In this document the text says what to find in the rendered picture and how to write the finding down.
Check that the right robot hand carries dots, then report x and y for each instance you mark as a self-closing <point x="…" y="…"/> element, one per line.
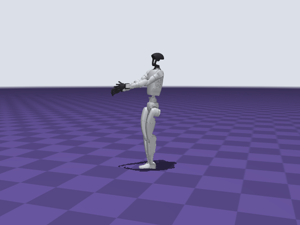
<point x="114" y="90"/>

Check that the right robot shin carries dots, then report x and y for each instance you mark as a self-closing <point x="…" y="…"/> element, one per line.
<point x="145" y="146"/>

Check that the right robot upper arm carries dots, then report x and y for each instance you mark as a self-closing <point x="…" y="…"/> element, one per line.
<point x="144" y="77"/>

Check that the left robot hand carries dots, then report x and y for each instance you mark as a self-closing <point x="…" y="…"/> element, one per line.
<point x="121" y="86"/>

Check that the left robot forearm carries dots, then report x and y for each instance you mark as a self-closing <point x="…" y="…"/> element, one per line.
<point x="137" y="84"/>

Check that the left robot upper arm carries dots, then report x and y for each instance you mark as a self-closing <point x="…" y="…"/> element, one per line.
<point x="156" y="76"/>

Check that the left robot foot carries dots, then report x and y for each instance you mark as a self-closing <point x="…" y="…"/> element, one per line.
<point x="147" y="165"/>

